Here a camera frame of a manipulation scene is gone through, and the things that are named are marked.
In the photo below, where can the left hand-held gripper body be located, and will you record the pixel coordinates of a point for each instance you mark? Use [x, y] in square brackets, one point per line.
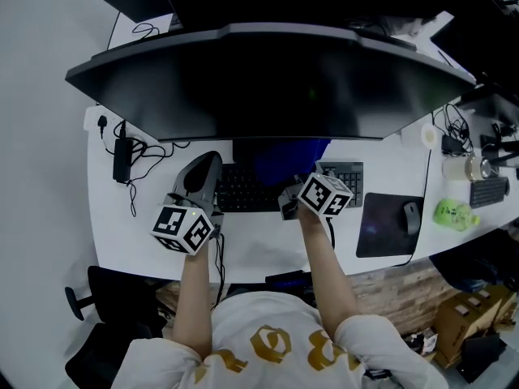
[174, 225]

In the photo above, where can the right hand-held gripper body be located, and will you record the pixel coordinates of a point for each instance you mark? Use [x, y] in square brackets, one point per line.
[324, 195]

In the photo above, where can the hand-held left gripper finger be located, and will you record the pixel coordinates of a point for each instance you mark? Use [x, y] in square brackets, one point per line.
[180, 185]
[213, 193]

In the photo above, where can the blue cloth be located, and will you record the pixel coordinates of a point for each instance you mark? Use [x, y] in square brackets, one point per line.
[284, 160]

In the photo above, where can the black curved monitor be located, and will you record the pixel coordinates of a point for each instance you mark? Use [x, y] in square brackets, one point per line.
[243, 95]

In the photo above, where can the person's left forearm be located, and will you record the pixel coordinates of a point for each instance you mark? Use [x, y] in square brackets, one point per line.
[194, 302]

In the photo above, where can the person's right forearm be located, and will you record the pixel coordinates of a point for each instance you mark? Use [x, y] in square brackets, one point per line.
[328, 274]

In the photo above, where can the large black keyboard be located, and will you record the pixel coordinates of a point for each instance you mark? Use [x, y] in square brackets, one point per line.
[243, 193]

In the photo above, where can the long black power adapter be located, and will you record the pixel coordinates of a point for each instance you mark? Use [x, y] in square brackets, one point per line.
[122, 160]

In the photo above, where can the black mouse pad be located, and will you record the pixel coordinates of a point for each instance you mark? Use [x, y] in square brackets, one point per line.
[381, 229]

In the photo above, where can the grey computer mouse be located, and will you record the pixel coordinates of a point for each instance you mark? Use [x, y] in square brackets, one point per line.
[411, 218]

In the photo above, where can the black office chair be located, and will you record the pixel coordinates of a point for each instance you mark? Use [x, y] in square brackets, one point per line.
[117, 298]

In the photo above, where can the black device with blue screen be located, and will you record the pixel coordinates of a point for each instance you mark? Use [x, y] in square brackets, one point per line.
[288, 280]

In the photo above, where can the black power plug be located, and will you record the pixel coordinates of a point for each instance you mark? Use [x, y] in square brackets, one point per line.
[102, 124]

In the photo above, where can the white power strip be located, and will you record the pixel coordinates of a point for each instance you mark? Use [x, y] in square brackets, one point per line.
[92, 118]

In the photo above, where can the white tape roll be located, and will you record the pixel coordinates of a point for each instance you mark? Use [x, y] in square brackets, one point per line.
[429, 135]

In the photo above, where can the green plastic bottle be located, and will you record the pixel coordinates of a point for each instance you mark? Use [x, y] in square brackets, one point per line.
[454, 216]

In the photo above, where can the small black adapter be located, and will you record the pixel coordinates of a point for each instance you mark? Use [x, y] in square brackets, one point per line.
[451, 145]

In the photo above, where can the white jar with metal lid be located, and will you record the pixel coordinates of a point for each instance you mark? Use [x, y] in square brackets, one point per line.
[462, 168]

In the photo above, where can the person's white printed shirt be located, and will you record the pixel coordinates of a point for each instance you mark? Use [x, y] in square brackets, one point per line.
[275, 338]

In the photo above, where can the small black keyboard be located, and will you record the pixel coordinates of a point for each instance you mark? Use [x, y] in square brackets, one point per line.
[488, 193]

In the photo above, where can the black backpack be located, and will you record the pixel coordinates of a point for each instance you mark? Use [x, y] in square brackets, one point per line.
[474, 262]

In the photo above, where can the brown cardboard box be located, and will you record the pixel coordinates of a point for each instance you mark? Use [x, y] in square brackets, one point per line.
[462, 326]

